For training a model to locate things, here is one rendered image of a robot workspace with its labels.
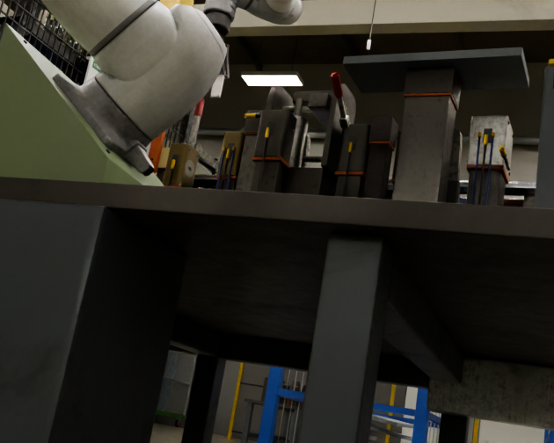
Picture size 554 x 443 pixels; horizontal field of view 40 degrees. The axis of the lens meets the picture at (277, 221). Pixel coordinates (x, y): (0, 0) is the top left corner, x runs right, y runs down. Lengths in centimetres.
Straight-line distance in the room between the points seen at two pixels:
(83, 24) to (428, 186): 71
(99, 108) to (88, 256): 30
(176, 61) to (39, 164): 29
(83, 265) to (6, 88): 38
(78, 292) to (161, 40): 46
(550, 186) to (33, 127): 92
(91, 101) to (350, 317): 61
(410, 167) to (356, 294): 56
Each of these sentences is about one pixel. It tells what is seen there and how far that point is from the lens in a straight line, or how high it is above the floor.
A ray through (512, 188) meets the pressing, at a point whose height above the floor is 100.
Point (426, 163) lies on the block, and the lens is 154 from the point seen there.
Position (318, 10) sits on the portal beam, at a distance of 587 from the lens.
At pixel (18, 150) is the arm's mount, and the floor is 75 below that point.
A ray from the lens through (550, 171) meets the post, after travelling 149.
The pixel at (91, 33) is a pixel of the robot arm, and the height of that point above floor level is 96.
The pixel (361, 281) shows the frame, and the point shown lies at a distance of 103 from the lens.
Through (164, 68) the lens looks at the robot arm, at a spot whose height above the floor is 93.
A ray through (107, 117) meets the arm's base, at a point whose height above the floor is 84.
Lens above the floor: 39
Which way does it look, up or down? 15 degrees up
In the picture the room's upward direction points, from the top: 10 degrees clockwise
